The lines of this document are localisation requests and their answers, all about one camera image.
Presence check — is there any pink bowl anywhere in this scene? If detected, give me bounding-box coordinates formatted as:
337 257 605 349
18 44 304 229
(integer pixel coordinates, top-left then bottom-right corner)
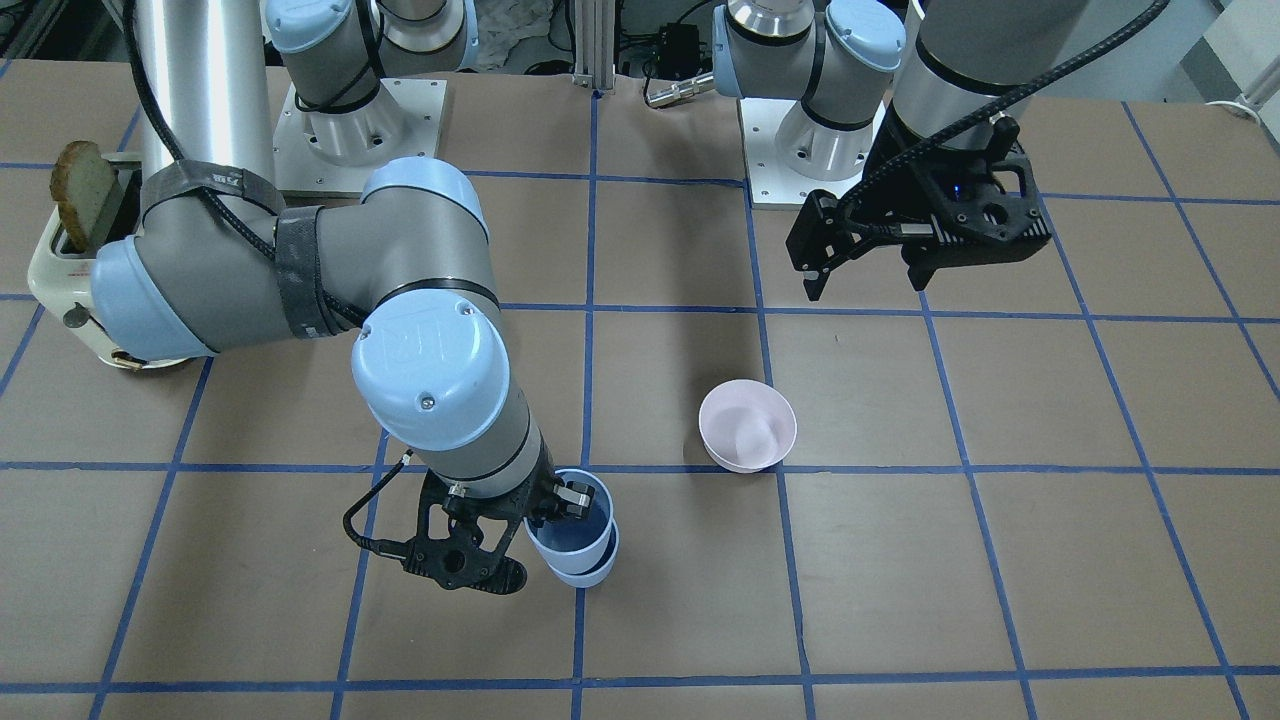
698 379 797 474

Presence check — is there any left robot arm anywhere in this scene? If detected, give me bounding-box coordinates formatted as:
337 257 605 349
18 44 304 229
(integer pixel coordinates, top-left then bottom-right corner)
712 1 1085 301

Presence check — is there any toast slice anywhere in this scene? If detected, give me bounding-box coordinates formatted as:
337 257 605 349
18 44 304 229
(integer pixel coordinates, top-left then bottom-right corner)
49 140 116 254

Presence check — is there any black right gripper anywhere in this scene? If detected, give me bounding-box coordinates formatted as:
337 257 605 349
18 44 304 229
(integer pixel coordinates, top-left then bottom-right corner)
403 455 596 594

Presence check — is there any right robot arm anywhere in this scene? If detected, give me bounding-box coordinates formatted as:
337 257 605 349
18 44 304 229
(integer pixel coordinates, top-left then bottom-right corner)
90 1 594 594

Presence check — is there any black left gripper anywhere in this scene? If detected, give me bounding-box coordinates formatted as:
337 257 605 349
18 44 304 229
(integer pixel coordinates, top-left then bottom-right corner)
786 117 1053 302

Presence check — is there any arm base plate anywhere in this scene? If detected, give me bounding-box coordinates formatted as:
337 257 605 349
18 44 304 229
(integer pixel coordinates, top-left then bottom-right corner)
739 99 886 210
273 79 449 199

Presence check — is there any cream white toaster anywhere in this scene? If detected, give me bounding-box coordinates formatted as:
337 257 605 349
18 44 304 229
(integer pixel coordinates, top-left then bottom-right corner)
27 152 197 372

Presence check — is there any blue cup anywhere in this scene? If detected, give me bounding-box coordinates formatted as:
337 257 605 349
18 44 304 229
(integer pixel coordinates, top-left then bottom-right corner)
524 468 614 573
547 521 620 589

